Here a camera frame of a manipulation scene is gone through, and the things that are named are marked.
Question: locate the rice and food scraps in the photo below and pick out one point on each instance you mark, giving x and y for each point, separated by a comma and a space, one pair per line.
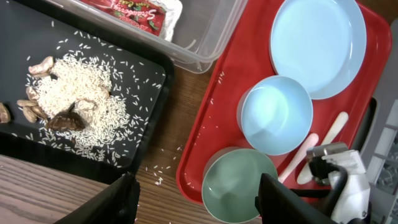
87, 100

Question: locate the red plastic tray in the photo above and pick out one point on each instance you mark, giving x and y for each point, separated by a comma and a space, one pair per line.
246, 61

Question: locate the light blue plate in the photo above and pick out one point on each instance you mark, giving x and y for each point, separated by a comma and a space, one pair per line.
319, 43

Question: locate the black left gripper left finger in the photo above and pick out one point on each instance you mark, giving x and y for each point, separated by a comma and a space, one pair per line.
116, 204

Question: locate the red snack wrapper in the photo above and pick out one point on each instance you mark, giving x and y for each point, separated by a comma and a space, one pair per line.
142, 14

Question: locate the clear plastic bin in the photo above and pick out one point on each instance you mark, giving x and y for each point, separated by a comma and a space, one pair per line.
200, 35

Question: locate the white plastic fork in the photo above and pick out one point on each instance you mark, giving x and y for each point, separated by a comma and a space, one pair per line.
310, 141

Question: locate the white plastic spoon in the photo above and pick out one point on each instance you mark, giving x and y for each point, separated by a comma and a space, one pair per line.
305, 174

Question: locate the black waste tray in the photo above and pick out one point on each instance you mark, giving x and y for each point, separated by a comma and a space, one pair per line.
29, 31

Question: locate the green bowl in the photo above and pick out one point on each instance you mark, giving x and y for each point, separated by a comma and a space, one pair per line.
231, 183

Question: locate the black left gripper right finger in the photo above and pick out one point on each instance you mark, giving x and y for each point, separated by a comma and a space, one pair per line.
277, 204

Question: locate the light blue bowl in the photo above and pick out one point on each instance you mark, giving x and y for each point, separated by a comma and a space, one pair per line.
275, 115

